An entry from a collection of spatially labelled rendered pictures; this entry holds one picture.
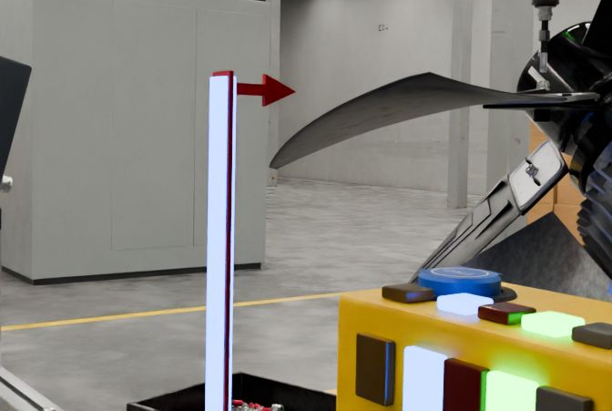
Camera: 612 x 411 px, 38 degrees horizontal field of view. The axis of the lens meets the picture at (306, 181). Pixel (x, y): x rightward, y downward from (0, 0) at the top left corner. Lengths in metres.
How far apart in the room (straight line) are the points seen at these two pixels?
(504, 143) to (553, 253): 6.26
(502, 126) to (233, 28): 2.30
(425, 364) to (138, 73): 6.74
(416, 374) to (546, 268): 0.44
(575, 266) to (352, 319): 0.41
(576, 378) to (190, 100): 6.98
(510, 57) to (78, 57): 3.24
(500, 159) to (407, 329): 6.71
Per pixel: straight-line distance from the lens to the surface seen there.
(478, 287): 0.43
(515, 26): 7.12
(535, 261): 0.82
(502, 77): 7.12
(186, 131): 7.26
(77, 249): 6.97
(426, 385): 0.39
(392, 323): 0.41
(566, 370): 0.35
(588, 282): 0.81
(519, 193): 0.96
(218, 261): 0.65
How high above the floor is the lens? 1.15
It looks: 3 degrees down
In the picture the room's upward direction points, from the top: 1 degrees clockwise
